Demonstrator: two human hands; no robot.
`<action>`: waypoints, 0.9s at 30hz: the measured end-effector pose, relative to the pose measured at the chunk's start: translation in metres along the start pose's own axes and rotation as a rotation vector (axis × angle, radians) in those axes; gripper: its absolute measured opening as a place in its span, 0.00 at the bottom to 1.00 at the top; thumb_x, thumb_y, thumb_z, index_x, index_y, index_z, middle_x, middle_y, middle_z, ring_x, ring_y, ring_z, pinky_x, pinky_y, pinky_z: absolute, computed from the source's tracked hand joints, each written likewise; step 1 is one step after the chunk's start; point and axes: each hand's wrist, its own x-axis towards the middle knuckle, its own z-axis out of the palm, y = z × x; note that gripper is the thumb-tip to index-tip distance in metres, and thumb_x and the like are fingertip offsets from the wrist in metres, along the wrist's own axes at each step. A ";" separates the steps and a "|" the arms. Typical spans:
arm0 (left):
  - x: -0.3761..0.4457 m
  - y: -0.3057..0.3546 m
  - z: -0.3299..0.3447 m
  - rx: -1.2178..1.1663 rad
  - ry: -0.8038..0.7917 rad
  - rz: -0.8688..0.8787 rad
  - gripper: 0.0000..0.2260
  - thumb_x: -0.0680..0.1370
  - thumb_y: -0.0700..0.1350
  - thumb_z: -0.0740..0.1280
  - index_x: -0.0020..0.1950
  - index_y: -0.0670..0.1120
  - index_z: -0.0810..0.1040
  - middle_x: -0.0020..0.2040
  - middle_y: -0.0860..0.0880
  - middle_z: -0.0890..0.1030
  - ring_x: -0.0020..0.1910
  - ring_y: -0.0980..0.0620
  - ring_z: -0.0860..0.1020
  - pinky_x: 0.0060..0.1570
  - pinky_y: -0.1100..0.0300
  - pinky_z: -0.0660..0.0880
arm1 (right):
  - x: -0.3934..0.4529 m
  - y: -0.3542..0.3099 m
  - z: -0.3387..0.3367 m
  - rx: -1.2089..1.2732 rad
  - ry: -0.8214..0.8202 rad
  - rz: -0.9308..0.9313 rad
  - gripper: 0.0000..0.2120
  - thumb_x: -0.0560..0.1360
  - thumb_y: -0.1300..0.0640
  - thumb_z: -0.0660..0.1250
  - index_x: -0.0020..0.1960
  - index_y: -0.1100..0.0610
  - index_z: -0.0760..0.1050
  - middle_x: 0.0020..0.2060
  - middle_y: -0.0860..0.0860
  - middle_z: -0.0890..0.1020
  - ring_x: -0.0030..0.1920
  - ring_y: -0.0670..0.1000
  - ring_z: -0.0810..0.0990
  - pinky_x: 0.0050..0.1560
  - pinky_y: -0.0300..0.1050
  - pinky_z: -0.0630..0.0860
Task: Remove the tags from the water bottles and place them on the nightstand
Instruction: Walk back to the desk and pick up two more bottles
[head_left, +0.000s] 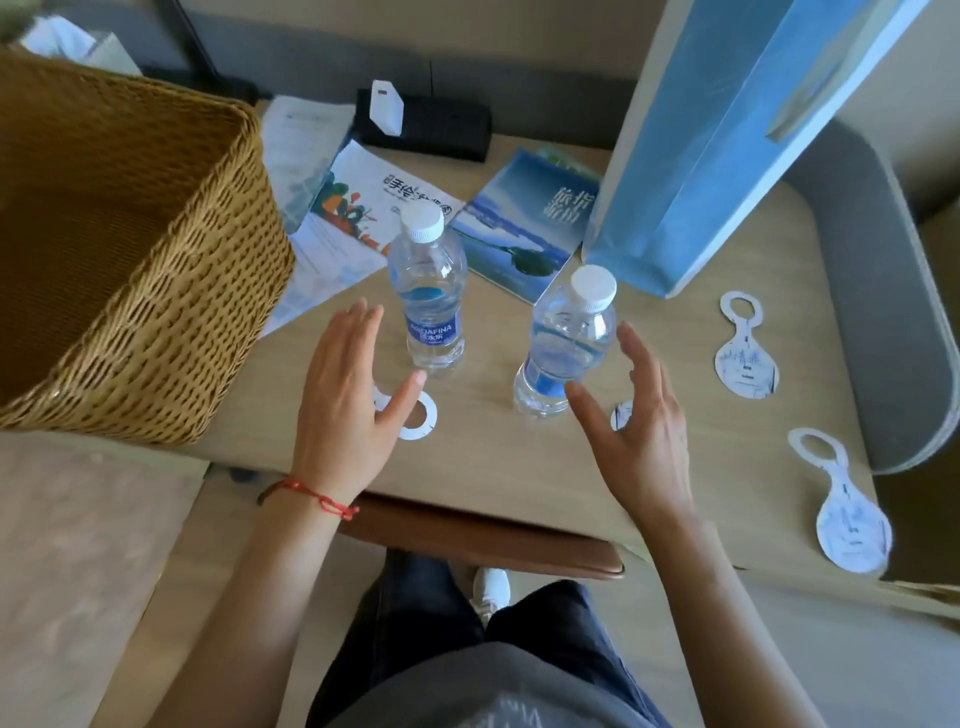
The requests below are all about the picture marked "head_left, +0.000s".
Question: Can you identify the person's right hand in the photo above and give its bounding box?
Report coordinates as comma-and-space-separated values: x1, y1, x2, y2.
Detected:
563, 322, 695, 526

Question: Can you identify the person's left hand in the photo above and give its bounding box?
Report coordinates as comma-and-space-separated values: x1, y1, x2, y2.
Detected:
288, 298, 429, 505

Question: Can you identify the clear plastic water bottle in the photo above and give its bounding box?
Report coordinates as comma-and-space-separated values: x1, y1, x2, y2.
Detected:
386, 200, 470, 373
512, 263, 620, 419

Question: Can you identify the woven wicker basket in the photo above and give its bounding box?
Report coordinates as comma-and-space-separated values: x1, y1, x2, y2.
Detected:
0, 48, 296, 448

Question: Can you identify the person's right forearm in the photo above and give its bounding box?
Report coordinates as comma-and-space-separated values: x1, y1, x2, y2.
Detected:
637, 509, 826, 728

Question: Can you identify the person's left forearm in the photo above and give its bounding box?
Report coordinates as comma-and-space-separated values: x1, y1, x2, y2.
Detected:
146, 494, 354, 728

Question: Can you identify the person's right leg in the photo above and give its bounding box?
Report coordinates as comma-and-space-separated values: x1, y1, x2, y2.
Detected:
485, 579, 674, 728

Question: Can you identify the person's leg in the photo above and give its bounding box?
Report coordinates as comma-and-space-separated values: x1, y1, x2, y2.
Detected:
305, 549, 489, 728
485, 579, 674, 728

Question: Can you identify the person's left leg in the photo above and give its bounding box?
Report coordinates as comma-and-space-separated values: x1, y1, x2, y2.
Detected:
305, 549, 489, 728

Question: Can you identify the person's right shoe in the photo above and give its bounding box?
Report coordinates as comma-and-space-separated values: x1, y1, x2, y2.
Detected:
470, 567, 513, 630

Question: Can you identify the person's grey shirt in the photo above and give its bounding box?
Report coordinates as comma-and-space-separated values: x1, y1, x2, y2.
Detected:
328, 642, 661, 728

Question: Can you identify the light wooden table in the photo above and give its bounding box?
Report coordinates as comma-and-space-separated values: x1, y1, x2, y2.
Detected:
176, 101, 886, 601

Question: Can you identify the illustrated map leaflet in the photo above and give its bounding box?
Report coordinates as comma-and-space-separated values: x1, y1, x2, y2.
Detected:
258, 140, 466, 339

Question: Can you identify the blue landscape booklet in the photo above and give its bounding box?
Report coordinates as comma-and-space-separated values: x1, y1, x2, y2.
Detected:
449, 148, 601, 305

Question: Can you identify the white card blue border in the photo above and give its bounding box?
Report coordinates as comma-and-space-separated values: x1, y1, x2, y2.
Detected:
258, 95, 358, 234

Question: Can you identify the grey padded table surround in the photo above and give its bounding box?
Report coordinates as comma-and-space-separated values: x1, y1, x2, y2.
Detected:
44, 0, 960, 476

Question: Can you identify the blue paper gift bag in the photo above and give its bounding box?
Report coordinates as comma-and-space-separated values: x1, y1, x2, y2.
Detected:
583, 0, 931, 300

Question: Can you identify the green leaflet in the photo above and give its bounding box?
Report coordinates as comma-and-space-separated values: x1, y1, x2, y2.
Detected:
536, 146, 603, 187

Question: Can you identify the black power strip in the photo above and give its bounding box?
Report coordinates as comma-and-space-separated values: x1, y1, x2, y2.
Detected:
352, 88, 494, 163

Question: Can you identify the white plug charger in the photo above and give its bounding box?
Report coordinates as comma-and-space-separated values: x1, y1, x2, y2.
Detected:
368, 80, 406, 138

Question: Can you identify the dark metal desk lamp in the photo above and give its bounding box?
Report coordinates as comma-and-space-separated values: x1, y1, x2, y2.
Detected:
157, 0, 262, 106

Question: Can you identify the beige tissue box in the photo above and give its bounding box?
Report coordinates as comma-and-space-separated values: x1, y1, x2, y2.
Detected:
18, 14, 144, 78

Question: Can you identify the red string bracelet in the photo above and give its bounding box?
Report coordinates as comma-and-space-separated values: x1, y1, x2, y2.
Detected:
257, 477, 361, 521

